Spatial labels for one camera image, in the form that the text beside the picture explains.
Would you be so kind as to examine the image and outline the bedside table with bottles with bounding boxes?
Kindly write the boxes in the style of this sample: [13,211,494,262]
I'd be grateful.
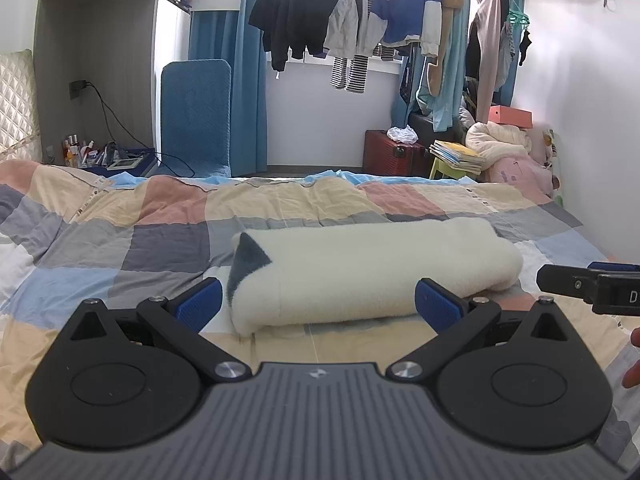
[80,146,157,177]

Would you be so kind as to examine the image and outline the red suitcase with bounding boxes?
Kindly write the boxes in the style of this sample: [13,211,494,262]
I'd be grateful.
[362,130,432,177]

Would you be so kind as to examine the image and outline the black power cable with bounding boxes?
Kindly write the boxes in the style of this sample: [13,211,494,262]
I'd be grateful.
[84,82,197,179]

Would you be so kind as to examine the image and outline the black hanging garment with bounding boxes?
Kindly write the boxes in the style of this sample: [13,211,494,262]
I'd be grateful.
[248,0,349,72]

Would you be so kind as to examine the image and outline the white grey hanging jacket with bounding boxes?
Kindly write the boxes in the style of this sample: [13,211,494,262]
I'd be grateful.
[323,0,389,59]

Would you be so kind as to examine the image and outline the teal clothes hangers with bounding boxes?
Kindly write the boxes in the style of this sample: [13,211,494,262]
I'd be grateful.
[504,0,530,27]

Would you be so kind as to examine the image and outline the blue covered chair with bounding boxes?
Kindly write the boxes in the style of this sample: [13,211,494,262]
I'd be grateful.
[159,59,234,179]

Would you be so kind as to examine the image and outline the patchwork pastel quilt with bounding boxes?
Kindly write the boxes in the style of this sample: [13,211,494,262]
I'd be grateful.
[0,159,640,471]

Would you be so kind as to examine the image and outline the blue curtain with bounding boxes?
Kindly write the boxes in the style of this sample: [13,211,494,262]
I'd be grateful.
[188,0,269,174]

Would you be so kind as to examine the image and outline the blue printed jersey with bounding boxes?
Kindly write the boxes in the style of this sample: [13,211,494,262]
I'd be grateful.
[369,0,444,47]

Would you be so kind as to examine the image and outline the stack of books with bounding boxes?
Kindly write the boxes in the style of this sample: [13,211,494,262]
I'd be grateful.
[429,140,489,171]

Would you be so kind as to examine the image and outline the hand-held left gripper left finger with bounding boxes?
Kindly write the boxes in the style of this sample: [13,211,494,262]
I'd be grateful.
[70,277,253,381]

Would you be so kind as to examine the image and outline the orange box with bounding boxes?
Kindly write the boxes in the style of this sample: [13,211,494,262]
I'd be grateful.
[487,104,534,129]

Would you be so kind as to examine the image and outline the cluster of cosmetic bottles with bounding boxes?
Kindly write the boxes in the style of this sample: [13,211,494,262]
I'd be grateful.
[61,134,117,170]

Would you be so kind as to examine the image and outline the striped sock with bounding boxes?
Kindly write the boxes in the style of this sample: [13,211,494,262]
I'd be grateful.
[329,56,350,90]
[346,55,370,95]

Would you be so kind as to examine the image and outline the green stool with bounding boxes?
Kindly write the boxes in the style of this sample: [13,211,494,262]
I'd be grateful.
[428,156,485,182]

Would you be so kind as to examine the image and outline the cream quilted headboard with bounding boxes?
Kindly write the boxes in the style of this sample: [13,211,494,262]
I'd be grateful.
[0,49,42,162]

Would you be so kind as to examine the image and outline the light blue hanging garment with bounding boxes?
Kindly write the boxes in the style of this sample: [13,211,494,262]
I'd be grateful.
[400,7,474,134]

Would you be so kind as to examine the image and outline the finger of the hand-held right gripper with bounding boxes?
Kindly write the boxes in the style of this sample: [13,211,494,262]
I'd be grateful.
[536,264,601,305]
[587,261,640,275]

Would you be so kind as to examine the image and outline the grey built-in cabinet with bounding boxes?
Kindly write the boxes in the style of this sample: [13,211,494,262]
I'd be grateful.
[34,0,197,167]

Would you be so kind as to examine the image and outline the pile of pink bedding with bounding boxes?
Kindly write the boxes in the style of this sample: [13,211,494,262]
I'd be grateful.
[487,154,557,195]

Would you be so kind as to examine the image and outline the pink hanging pants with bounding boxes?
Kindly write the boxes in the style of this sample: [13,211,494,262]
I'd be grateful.
[467,0,505,124]

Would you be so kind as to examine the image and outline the person's right hand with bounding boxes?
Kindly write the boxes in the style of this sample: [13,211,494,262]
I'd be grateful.
[621,327,640,389]

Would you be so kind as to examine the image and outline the white fluffy blue-striped sweater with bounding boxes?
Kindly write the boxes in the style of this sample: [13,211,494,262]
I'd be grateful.
[226,217,525,337]

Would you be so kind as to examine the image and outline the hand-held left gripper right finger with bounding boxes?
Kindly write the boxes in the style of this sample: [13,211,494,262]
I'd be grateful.
[386,277,568,381]

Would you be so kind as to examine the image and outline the white plastic bag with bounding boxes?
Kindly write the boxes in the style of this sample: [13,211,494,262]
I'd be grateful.
[385,125,419,144]

